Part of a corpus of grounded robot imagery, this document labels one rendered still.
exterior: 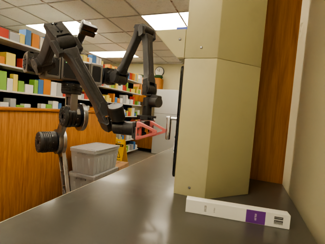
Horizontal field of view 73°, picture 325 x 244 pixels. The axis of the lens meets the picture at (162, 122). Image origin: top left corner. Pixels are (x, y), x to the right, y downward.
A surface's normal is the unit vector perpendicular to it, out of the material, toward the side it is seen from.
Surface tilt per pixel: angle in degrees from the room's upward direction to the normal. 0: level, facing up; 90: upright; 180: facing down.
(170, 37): 90
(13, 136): 90
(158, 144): 90
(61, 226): 0
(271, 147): 90
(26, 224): 0
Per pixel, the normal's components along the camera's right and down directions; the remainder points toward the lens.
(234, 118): 0.42, 0.08
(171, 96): -0.34, 0.02
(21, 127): 0.94, 0.09
